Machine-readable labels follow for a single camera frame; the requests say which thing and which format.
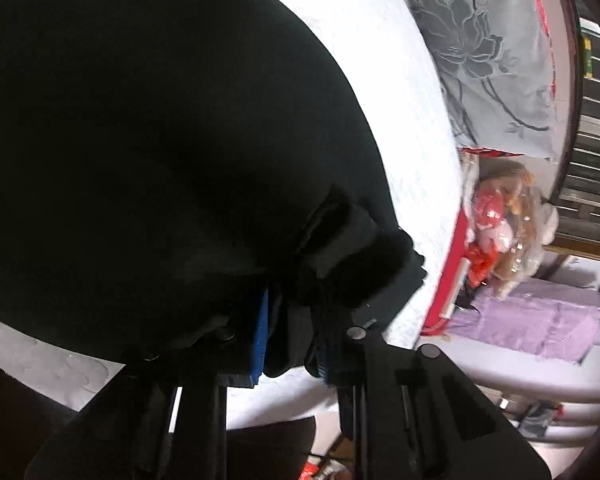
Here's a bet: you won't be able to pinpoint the bagged plush toys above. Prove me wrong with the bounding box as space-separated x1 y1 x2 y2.
460 152 558 299

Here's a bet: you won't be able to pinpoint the black pants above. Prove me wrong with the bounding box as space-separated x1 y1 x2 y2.
0 0 426 374

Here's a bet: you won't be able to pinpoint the grey floral pillow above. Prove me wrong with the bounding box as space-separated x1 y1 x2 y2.
404 0 558 159

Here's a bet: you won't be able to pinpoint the red blanket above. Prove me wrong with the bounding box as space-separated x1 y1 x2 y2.
420 208 468 336

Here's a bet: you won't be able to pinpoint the white quilted bed cover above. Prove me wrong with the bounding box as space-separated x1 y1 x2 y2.
0 0 464 430

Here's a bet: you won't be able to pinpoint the red floral quilt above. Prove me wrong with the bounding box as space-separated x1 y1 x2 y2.
466 0 557 158

